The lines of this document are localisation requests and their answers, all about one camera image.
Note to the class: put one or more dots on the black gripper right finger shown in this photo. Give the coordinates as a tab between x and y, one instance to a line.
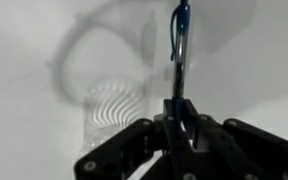
239	150

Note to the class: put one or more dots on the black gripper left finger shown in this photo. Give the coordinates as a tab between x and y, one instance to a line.
121	155

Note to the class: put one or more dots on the blue ballpoint pen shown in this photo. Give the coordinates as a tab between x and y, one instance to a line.
179	30

